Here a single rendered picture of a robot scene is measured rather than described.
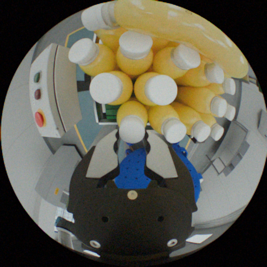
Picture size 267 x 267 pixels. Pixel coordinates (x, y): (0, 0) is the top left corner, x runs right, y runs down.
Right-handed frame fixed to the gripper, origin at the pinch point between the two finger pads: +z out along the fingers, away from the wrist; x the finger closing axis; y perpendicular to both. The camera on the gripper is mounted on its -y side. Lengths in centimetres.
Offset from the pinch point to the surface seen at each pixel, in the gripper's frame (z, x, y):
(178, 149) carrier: 50, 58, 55
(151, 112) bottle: 5.5, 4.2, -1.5
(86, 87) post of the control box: 19.2, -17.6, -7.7
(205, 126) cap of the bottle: -0.8, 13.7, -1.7
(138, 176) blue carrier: 0.4, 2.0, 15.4
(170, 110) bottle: 3.1, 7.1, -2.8
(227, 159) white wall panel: 47, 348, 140
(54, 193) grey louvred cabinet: -11, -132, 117
